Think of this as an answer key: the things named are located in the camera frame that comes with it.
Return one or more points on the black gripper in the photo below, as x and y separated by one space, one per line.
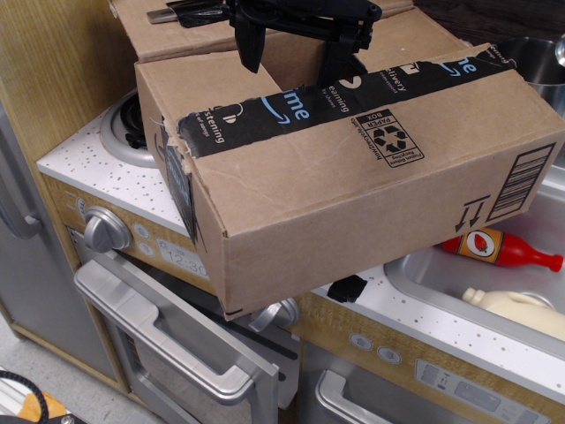
346 26

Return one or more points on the brown cardboard Amazon box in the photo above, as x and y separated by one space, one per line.
285 187

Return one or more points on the metal bar taped on flap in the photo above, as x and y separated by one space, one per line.
161 16

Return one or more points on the silver toy stove burner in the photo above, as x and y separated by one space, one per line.
122 132

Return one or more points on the silver metal pot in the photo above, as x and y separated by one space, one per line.
536 63

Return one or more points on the silver toy sink basin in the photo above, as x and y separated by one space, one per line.
439 278

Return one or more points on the silver oven knob left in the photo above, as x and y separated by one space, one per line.
105 231

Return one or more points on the silver oven knob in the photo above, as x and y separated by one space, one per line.
280 314
105 231

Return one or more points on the silver oven knob right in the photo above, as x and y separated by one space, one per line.
280 314

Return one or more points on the red toy ketchup bottle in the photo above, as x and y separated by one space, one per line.
502 249

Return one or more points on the silver toy oven door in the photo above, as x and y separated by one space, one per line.
181 357

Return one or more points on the cream toy milk jug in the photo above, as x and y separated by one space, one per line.
519 307

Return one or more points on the silver toy dishwasher door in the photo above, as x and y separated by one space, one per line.
334 390

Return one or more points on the silver toy fridge door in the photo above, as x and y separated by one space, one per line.
38 296

